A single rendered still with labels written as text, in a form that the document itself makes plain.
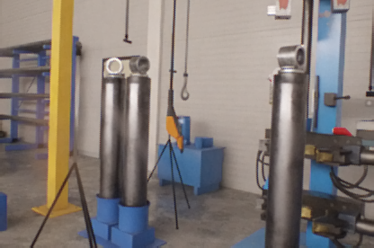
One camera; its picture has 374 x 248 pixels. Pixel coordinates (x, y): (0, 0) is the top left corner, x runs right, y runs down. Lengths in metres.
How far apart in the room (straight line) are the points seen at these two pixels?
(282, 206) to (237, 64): 3.23
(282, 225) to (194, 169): 2.59
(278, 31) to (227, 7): 0.94
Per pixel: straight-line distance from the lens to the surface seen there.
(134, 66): 2.88
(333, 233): 2.51
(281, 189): 2.16
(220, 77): 5.23
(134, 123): 2.82
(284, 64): 2.18
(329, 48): 2.93
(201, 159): 4.56
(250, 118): 4.95
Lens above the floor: 1.27
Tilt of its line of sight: 2 degrees down
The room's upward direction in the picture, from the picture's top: 2 degrees clockwise
